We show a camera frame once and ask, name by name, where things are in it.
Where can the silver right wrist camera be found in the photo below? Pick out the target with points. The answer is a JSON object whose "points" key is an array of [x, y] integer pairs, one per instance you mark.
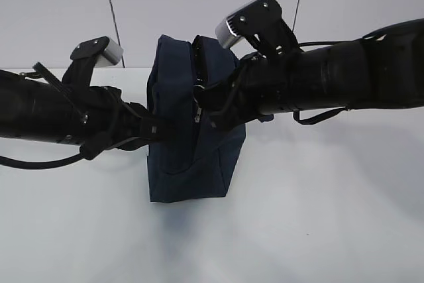
{"points": [[247, 21]]}

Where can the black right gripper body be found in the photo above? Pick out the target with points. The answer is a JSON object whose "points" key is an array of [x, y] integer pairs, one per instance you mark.
{"points": [[257, 88]]}

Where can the dark blue lunch bag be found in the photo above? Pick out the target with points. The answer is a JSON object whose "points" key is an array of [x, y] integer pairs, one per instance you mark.
{"points": [[196, 161]]}

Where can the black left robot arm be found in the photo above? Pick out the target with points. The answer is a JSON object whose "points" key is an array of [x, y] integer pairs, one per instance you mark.
{"points": [[36, 111]]}

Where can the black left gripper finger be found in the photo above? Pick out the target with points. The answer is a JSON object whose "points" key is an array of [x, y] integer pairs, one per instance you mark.
{"points": [[152, 129]]}

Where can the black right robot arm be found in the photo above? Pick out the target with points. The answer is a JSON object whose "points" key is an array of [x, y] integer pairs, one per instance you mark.
{"points": [[382, 70]]}

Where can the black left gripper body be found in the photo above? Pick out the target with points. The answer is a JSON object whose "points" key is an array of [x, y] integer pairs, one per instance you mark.
{"points": [[101, 121]]}

